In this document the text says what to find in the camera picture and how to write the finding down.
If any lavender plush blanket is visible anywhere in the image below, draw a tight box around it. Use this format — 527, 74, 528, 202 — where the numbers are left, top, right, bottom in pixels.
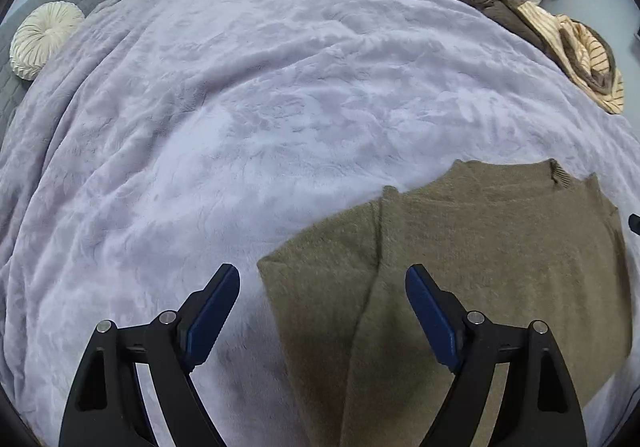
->
0, 0, 640, 447

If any olive brown knit sweater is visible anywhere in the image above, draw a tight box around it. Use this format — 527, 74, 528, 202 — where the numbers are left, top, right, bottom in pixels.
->
257, 158, 633, 447

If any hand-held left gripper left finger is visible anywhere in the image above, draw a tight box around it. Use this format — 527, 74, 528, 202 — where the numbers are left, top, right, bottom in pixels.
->
58, 263, 241, 447

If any round cream pleated cushion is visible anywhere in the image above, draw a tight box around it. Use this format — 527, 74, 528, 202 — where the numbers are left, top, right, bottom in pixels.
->
9, 1, 86, 80

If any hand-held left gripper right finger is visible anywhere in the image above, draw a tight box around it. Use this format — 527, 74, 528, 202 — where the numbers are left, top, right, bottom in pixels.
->
405, 264, 588, 447

